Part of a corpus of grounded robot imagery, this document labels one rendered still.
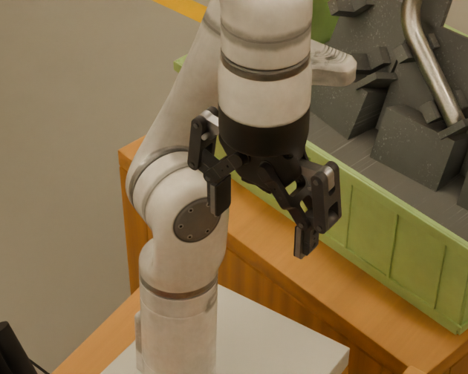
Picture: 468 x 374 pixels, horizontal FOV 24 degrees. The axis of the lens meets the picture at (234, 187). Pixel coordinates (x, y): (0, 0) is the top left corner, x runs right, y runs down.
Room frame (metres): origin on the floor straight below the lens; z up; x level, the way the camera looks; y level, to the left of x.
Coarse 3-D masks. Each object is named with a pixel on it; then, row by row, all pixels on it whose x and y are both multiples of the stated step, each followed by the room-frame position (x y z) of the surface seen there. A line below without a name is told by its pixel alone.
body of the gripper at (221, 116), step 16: (224, 128) 0.69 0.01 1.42; (240, 128) 0.68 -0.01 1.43; (256, 128) 0.67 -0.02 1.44; (272, 128) 0.67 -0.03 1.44; (288, 128) 0.68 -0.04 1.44; (304, 128) 0.69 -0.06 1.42; (224, 144) 0.72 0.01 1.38; (240, 144) 0.68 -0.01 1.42; (256, 144) 0.67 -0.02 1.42; (272, 144) 0.67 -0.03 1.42; (288, 144) 0.68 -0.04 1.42; (304, 144) 0.69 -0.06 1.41; (256, 160) 0.70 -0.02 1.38; (272, 160) 0.69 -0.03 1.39; (288, 160) 0.68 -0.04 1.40; (240, 176) 0.71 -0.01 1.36; (256, 176) 0.70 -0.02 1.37; (288, 176) 0.68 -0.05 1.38
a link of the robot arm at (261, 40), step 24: (240, 0) 0.68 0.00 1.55; (264, 0) 0.68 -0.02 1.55; (288, 0) 0.69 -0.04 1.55; (312, 0) 0.71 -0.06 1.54; (240, 24) 0.68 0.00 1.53; (264, 24) 0.68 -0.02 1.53; (288, 24) 0.68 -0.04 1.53; (240, 48) 0.68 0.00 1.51; (264, 48) 0.67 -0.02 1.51; (288, 48) 0.68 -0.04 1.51
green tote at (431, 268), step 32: (320, 0) 1.69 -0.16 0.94; (320, 32) 1.70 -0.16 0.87; (320, 160) 1.23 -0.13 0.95; (256, 192) 1.33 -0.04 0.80; (288, 192) 1.28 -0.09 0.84; (352, 192) 1.18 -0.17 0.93; (384, 192) 1.14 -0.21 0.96; (352, 224) 1.18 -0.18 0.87; (384, 224) 1.14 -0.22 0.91; (416, 224) 1.09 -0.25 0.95; (352, 256) 1.17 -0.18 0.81; (384, 256) 1.13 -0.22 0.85; (416, 256) 1.09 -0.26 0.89; (448, 256) 1.05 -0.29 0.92; (416, 288) 1.09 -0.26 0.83; (448, 288) 1.05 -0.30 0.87; (448, 320) 1.04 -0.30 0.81
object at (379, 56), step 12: (336, 0) 1.56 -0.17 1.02; (348, 0) 1.57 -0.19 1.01; (360, 0) 1.56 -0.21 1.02; (372, 0) 1.57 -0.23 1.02; (336, 12) 1.54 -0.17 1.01; (348, 12) 1.56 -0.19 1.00; (360, 12) 1.57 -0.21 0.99; (384, 48) 1.50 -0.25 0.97; (360, 60) 1.48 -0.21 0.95; (372, 60) 1.49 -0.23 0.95; (384, 60) 1.48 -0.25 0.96; (360, 72) 1.48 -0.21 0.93; (372, 72) 1.49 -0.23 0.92
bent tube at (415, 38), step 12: (408, 0) 1.45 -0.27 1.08; (420, 0) 1.45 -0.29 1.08; (408, 12) 1.45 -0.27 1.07; (408, 24) 1.44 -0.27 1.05; (420, 24) 1.44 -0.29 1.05; (408, 36) 1.43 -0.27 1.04; (420, 36) 1.42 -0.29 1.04; (420, 48) 1.41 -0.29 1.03; (420, 60) 1.40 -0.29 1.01; (432, 60) 1.39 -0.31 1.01; (432, 72) 1.38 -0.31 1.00; (432, 84) 1.37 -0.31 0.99; (444, 84) 1.36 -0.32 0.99; (444, 96) 1.35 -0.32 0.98; (444, 108) 1.34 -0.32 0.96; (456, 108) 1.33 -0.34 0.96; (444, 120) 1.33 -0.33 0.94; (456, 120) 1.32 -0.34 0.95
